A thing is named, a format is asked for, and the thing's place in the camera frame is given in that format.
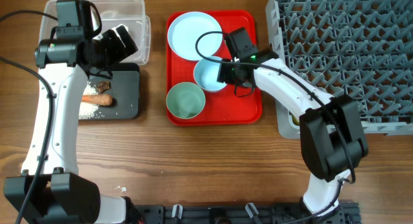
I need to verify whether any blue bowl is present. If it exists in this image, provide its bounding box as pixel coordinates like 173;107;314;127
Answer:
193;56;227;92

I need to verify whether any dark brown food scrap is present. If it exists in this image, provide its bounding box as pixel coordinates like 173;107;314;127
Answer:
96;81;111;94

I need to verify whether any orange carrot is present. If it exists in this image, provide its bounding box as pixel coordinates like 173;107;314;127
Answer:
81;94;113;106

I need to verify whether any green bowl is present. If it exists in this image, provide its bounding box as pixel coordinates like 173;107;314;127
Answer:
166;82;206;119

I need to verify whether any white round plate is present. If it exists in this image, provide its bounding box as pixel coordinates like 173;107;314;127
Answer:
167;12;223;61

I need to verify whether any white rice pile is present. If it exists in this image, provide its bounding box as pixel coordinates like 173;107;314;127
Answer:
79;83;99;119

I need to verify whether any yellow plastic cup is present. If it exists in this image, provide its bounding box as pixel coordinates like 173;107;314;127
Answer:
289;112;299;126

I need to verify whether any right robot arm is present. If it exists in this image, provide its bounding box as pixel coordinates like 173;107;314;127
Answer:
217;28;368;217

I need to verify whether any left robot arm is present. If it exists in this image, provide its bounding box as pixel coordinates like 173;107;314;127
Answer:
3;0;143;223

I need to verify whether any grey dishwasher rack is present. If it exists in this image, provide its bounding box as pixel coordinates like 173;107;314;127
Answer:
265;0;412;136

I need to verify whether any black plastic tray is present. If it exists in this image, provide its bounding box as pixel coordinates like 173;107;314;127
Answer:
80;63;140;120

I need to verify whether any clear plastic bin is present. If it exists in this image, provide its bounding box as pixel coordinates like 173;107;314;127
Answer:
35;0;150;70

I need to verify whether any small white debris bit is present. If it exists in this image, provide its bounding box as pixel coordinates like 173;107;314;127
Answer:
116;186;127;193

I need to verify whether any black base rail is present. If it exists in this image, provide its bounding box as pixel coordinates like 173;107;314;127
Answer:
135;202;362;224

